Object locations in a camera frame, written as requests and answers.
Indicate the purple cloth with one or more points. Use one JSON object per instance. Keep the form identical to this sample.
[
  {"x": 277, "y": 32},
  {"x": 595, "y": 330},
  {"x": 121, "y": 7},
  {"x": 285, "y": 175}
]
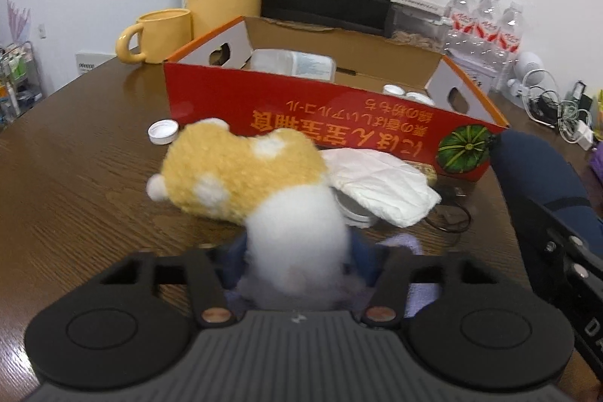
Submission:
[{"x": 410, "y": 244}]

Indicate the white wall socket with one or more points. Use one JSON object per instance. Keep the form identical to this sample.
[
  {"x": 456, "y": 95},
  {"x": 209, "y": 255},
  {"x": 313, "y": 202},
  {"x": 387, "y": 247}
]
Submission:
[{"x": 43, "y": 30}]

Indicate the yellow mug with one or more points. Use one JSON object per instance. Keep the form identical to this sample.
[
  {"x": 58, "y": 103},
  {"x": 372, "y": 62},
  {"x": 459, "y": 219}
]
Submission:
[{"x": 165, "y": 34}]

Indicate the metal storage rack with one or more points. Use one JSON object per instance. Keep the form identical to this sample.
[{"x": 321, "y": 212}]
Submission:
[{"x": 19, "y": 67}]

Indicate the white charger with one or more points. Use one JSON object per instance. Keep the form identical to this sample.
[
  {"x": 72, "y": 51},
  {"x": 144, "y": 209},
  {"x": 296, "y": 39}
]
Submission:
[{"x": 585, "y": 136}]

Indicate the yellow and white plush toy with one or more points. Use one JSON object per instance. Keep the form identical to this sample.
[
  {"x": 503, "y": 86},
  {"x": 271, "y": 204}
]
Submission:
[{"x": 245, "y": 176}]

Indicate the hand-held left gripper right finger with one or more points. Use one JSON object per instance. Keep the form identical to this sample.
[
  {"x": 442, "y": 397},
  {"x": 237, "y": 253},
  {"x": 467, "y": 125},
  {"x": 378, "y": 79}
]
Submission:
[{"x": 393, "y": 289}]

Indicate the red cardboard box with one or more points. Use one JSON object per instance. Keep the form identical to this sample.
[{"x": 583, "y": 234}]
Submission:
[{"x": 292, "y": 119}]

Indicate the translucent plastic container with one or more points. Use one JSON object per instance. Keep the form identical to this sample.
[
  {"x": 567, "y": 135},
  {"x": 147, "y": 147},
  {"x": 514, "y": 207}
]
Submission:
[{"x": 292, "y": 63}]

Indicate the purple packet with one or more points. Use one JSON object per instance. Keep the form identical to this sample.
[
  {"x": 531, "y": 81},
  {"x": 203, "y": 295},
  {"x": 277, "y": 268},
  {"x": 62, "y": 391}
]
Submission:
[{"x": 597, "y": 159}]

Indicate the white round lid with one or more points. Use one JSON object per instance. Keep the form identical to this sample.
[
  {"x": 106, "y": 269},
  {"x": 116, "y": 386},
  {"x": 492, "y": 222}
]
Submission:
[
  {"x": 394, "y": 90},
  {"x": 420, "y": 98}
]

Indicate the black upright device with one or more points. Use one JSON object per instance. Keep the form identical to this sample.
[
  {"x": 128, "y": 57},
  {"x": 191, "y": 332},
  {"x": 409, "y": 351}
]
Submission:
[{"x": 579, "y": 93}]

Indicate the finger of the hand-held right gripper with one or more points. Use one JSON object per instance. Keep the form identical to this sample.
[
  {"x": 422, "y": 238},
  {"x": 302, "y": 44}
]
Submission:
[{"x": 551, "y": 251}]

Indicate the small white desk fan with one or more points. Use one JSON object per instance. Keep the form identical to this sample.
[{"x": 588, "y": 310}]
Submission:
[{"x": 527, "y": 65}]

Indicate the purple wall decoration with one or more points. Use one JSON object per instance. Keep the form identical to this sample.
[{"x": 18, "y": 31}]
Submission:
[{"x": 18, "y": 18}]

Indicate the white bottle cap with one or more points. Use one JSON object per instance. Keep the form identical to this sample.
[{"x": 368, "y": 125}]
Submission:
[{"x": 163, "y": 131}]

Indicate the dark navy sock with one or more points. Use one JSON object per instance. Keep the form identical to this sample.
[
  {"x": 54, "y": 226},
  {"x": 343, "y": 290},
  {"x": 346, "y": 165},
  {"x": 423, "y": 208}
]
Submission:
[{"x": 527, "y": 166}]

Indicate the clear container of seeds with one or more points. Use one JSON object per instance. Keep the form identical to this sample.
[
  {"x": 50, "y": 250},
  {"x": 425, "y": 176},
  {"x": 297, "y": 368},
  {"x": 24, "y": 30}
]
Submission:
[{"x": 414, "y": 37}]

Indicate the white carton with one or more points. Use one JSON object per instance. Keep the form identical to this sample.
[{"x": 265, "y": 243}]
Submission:
[{"x": 92, "y": 63}]

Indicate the white cloth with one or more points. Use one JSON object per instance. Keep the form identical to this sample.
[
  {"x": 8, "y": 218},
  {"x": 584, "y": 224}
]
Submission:
[{"x": 386, "y": 185}]

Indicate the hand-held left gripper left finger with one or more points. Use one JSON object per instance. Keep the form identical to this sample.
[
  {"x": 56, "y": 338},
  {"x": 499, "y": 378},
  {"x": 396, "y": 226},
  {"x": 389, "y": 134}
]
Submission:
[{"x": 207, "y": 284}]

